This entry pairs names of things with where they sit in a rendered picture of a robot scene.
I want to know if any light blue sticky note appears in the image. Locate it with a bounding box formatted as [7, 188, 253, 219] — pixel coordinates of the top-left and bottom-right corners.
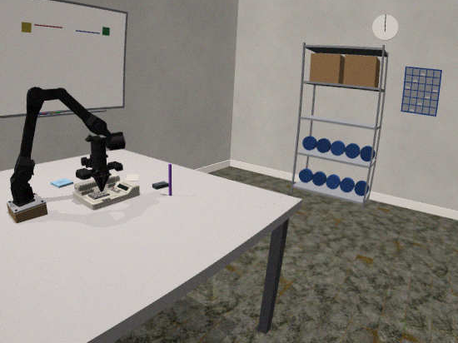
[51, 178, 73, 188]

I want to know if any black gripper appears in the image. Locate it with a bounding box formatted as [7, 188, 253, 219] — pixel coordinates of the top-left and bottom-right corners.
[76, 152, 123, 191]

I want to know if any grey telephone keypad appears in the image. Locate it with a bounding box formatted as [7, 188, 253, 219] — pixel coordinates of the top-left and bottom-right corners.
[88, 191, 110, 200]

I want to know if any beige telephone handset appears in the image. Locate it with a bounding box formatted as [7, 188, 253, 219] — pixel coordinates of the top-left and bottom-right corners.
[74, 174, 120, 191]

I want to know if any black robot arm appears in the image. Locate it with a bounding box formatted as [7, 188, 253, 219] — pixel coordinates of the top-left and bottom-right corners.
[10, 87, 126, 207]

